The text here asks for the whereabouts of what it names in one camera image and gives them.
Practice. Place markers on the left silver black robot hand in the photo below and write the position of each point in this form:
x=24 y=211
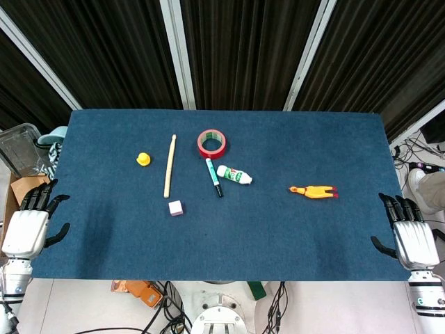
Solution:
x=26 y=228

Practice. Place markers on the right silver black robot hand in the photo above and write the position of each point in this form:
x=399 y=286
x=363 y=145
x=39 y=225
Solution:
x=415 y=240

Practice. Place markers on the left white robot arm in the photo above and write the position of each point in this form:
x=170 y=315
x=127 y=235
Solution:
x=12 y=285

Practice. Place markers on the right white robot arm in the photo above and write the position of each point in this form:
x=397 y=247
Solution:
x=426 y=295

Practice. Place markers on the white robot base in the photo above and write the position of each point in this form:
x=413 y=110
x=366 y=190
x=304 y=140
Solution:
x=217 y=309

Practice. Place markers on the yellow rubber chicken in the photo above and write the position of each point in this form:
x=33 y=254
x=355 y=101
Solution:
x=314 y=191

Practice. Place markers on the yellow rubber duck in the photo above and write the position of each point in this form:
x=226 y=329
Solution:
x=143 y=159

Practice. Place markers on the cardboard box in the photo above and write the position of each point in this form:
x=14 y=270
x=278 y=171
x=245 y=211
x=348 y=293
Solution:
x=21 y=189

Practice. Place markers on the white sneaker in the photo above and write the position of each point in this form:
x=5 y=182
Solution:
x=417 y=184

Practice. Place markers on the beige trouser leg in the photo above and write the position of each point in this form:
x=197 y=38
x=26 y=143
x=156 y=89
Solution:
x=432 y=186

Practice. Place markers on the black power strip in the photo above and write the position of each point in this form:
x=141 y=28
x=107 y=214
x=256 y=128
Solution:
x=426 y=166

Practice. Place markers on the black white patterned cloth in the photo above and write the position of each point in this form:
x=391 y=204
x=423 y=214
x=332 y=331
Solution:
x=51 y=156

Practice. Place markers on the clear plastic bin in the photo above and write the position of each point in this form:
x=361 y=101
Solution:
x=19 y=146

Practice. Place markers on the teal cap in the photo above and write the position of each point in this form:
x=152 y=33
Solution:
x=52 y=136

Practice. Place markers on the orange device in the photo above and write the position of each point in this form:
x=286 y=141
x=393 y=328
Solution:
x=140 y=292

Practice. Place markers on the pink white cube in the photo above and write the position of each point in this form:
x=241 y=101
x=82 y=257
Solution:
x=175 y=208

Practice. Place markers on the wooden drumstick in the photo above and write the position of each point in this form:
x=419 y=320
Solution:
x=169 y=167

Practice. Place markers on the green block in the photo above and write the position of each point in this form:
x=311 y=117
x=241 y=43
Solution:
x=256 y=289

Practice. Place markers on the white glue bottle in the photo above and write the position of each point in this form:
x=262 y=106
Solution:
x=234 y=174

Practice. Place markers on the blue table cloth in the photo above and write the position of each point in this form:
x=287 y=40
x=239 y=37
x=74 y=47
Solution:
x=222 y=226

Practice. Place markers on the green white marker pen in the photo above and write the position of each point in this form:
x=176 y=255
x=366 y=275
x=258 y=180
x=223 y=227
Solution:
x=213 y=177

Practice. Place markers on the red tape roll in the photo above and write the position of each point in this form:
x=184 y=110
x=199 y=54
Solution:
x=212 y=144

